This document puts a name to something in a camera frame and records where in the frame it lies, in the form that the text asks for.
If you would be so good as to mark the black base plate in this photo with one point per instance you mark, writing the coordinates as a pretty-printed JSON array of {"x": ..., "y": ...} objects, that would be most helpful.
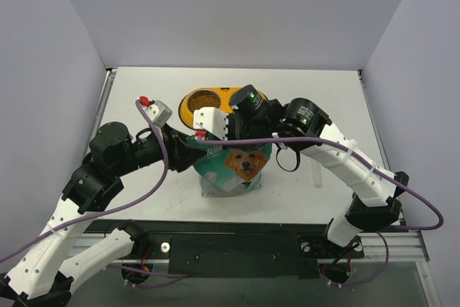
[{"x": 236, "y": 250}]

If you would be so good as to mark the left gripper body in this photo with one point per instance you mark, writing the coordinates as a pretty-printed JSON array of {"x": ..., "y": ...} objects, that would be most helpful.
[{"x": 178, "y": 151}]

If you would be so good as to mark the green pet food bag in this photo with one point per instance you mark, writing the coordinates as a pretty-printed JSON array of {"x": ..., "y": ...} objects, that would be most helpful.
[{"x": 231, "y": 172}]

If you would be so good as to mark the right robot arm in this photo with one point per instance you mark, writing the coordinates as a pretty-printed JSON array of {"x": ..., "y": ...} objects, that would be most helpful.
[{"x": 311, "y": 133}]

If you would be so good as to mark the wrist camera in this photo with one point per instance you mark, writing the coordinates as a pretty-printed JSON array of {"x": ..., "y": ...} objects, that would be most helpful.
[
  {"x": 157, "y": 112},
  {"x": 211, "y": 120}
]

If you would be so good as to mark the yellow double bowl feeder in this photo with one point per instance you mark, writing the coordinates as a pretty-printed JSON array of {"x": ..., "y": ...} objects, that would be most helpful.
[{"x": 225, "y": 94}]

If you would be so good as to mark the left steel bowl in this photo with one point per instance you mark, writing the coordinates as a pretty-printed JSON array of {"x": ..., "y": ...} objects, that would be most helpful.
[{"x": 199, "y": 92}]

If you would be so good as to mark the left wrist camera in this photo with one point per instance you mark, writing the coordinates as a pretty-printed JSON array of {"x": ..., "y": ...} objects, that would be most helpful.
[{"x": 157, "y": 112}]

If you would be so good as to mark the clear plastic scoop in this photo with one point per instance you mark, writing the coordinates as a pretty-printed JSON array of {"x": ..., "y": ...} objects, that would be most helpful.
[{"x": 316, "y": 173}]

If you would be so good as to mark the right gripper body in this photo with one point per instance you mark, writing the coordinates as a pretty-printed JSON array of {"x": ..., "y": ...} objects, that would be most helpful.
[{"x": 233, "y": 129}]

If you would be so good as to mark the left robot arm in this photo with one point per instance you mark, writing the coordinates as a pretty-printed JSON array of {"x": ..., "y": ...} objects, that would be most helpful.
[{"x": 46, "y": 275}]

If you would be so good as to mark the kibble in left bowl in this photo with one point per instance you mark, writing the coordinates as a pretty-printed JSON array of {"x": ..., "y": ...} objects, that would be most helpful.
[{"x": 203, "y": 100}]

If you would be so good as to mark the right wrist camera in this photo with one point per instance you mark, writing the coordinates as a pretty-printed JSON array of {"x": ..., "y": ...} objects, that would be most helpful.
[{"x": 211, "y": 120}]

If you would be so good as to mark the aluminium frame rail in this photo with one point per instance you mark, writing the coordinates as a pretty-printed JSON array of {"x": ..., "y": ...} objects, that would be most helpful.
[{"x": 383, "y": 249}]

